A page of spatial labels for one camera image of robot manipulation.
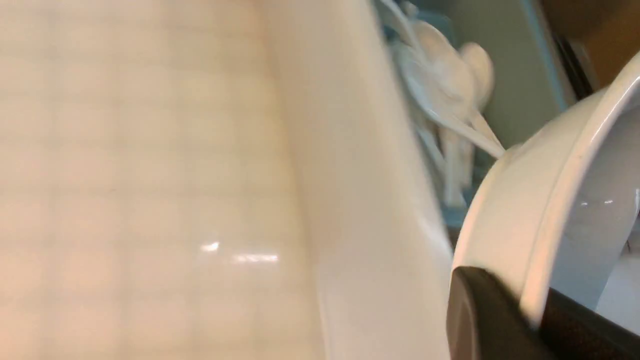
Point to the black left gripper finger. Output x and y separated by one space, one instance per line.
483 322

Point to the small white bowl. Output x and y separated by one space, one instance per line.
556 211

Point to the pile of white spoons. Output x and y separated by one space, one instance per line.
449 88

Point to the teal plastic bin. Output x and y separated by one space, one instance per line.
530 86

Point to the brown plastic bin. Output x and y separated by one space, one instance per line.
595 39

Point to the large white plastic tub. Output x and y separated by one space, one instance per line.
212 180

